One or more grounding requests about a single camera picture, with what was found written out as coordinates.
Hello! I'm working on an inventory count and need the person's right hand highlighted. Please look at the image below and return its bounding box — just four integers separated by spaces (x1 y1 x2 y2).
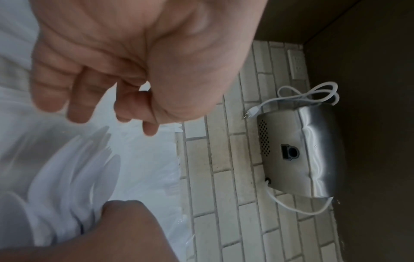
0 199 182 262

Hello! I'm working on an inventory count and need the person's left hand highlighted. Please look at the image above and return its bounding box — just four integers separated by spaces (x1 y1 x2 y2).
28 0 270 136

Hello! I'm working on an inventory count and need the clear plastic bag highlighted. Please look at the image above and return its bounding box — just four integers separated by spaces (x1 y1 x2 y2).
0 0 197 262

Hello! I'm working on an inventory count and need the bundle of white plastic cutlery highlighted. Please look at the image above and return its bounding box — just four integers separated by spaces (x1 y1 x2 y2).
0 125 122 247

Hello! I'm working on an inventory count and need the stainless steel toaster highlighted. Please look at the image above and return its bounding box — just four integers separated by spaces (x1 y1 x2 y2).
257 103 347 199

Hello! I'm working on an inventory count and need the white wall outlet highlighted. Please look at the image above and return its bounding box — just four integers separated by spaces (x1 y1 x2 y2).
287 49 305 81

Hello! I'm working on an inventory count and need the white power cord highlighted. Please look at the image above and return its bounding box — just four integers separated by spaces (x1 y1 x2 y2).
244 81 341 216

